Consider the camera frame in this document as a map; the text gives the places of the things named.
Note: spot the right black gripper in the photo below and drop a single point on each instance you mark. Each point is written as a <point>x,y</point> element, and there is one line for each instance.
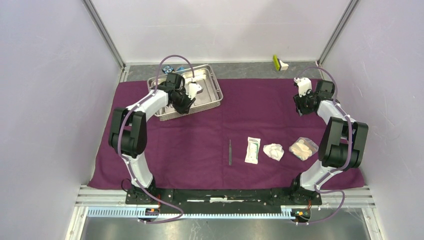
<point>298,102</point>

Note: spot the beige gauze roll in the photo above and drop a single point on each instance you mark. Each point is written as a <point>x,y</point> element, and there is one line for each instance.
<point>303,148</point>

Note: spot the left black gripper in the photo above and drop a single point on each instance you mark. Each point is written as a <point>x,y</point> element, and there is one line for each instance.
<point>184,109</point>

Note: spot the white sterile packet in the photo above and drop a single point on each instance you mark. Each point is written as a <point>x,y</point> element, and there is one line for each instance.
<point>252,151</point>

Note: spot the purple cloth wrap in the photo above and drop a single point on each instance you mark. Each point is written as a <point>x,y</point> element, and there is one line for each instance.
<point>192,151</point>

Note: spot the steel scalpel handle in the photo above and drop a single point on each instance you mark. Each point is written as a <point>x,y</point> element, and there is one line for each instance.
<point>230,153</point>

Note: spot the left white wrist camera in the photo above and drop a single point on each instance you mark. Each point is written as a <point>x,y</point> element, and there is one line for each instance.
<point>192,88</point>

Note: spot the metal instrument tray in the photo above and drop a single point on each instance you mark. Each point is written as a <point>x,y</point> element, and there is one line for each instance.
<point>209,96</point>

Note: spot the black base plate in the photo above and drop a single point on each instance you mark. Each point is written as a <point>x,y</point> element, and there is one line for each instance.
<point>221,201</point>

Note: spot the yellow green white object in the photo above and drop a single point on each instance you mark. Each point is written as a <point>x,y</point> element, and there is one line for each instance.
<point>279,64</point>

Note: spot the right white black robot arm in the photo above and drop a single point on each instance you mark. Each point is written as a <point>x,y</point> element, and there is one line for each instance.
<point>342,145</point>

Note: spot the white gauze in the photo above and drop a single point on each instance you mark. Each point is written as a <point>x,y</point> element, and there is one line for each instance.
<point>274,151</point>

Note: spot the aluminium frame rail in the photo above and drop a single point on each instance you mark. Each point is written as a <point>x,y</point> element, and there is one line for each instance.
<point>92,202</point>

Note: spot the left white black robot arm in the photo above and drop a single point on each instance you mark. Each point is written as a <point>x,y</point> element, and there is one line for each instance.
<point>128,133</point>

